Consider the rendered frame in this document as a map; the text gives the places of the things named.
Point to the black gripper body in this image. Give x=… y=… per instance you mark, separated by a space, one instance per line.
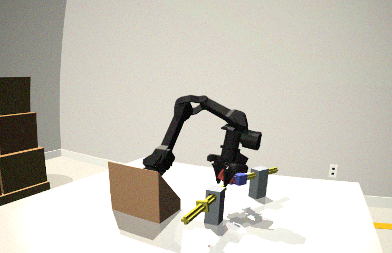
x=227 y=158

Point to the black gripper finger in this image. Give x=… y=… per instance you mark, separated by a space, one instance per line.
x=228 y=175
x=217 y=170

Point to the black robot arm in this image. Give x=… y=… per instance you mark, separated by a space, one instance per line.
x=236 y=130

